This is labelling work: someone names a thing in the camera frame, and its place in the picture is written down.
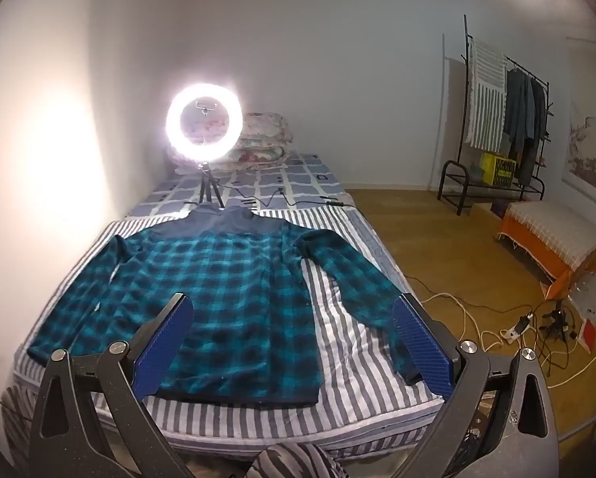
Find teal plaid fleece jacket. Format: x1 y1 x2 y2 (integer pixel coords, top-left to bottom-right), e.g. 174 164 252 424
28 205 420 406

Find dark hanging clothes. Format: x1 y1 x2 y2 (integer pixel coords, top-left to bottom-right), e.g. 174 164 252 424
503 68 547 186

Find glowing ring light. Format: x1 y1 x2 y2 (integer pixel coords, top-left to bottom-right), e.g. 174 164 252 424
165 82 244 164

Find folded floral blanket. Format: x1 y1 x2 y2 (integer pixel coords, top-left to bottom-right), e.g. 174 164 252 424
226 112 293 164

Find wall map poster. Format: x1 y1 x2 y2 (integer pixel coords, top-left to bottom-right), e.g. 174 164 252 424
564 39 596 203

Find yellow box on rack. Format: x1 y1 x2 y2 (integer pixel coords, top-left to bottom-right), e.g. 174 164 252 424
480 152 516 188

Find grey striped quilt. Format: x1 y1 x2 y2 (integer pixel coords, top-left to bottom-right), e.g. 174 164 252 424
12 206 443 458

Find orange bench with white cover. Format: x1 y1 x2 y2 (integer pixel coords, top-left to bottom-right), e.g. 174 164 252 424
497 201 596 300

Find white floor cables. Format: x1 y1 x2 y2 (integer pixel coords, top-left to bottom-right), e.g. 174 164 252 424
409 273 596 390

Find black ring light cable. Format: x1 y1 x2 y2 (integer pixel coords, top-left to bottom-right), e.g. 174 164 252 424
218 183 356 208

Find white power strip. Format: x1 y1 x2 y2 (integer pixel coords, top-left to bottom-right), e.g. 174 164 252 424
500 313 533 344

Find blue checked bed sheet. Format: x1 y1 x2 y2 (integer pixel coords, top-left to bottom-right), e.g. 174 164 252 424
127 153 354 218

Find striped white hanging towel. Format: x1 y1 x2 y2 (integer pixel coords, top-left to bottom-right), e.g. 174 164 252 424
465 38 506 153

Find small floor tripod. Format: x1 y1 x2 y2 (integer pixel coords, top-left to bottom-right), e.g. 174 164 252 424
539 300 576 344

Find black mini tripod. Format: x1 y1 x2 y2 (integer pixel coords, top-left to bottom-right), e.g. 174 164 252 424
199 162 224 208

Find black metal clothes rack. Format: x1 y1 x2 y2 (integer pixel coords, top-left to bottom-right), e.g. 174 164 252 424
436 22 553 217

